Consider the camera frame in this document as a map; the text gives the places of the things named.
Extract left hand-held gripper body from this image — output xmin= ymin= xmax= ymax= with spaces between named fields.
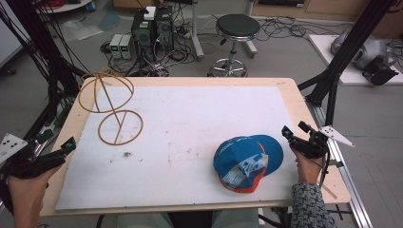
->
xmin=0 ymin=132 xmax=69 ymax=182

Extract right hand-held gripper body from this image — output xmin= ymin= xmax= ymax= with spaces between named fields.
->
xmin=289 ymin=124 xmax=356 ymax=160

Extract blue and orange baseball cap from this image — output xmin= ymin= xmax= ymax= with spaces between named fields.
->
xmin=212 ymin=134 xmax=285 ymax=195

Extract wooden ring hat stand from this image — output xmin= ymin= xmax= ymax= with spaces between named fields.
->
xmin=77 ymin=70 xmax=144 ymax=147

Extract person's right hand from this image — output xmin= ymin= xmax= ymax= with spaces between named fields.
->
xmin=290 ymin=147 xmax=325 ymax=185

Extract person's left hand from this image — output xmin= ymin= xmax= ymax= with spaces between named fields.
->
xmin=7 ymin=163 xmax=62 ymax=219

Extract white floor board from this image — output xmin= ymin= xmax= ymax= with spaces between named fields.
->
xmin=308 ymin=33 xmax=403 ymax=86

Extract black device on board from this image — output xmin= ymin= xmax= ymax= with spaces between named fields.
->
xmin=361 ymin=56 xmax=400 ymax=86

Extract grey robot shell part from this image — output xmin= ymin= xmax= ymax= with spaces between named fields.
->
xmin=330 ymin=28 xmax=397 ymax=71

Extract white foam mat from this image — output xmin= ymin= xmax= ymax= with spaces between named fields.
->
xmin=54 ymin=85 xmax=299 ymax=212

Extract grey bench power supply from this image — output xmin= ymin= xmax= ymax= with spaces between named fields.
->
xmin=108 ymin=33 xmax=124 ymax=60
xmin=119 ymin=33 xmax=135 ymax=61

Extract black round stool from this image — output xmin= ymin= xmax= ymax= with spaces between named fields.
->
xmin=206 ymin=13 xmax=261 ymax=79

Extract person's legs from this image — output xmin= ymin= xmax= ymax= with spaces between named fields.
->
xmin=116 ymin=208 xmax=261 ymax=228

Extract black computer tower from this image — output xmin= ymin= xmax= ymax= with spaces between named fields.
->
xmin=154 ymin=5 xmax=175 ymax=53
xmin=130 ymin=10 xmax=157 ymax=62

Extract small white box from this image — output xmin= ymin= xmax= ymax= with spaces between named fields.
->
xmin=143 ymin=6 xmax=157 ymax=21

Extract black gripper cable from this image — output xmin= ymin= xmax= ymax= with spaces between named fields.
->
xmin=317 ymin=151 xmax=331 ymax=188

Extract aluminium frame rail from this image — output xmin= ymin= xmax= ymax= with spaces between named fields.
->
xmin=304 ymin=94 xmax=375 ymax=228

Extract black metal stand with cables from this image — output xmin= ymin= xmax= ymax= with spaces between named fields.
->
xmin=0 ymin=0 xmax=88 ymax=141

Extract black cables on floor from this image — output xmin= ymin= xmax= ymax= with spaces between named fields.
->
xmin=256 ymin=15 xmax=350 ymax=43

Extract tangle of floor cables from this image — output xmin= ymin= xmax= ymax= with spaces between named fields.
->
xmin=100 ymin=37 xmax=198 ymax=78

